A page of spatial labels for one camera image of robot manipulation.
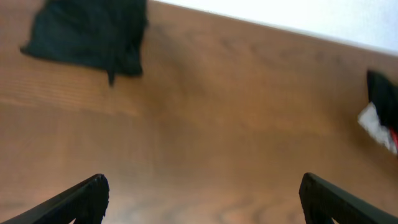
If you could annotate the black pants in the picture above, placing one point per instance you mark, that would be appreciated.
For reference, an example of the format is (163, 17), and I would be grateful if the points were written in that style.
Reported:
(103, 34)

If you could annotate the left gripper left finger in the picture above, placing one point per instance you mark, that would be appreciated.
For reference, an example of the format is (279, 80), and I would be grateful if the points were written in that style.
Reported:
(84, 203)

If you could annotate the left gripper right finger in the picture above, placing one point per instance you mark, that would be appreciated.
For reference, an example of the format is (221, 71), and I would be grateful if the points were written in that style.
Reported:
(325, 203)

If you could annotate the black red shirt pile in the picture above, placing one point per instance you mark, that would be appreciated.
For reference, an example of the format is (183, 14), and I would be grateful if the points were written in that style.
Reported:
(382, 93)

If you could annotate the grey white cloth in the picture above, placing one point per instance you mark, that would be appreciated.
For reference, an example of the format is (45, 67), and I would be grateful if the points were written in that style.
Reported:
(369, 121)

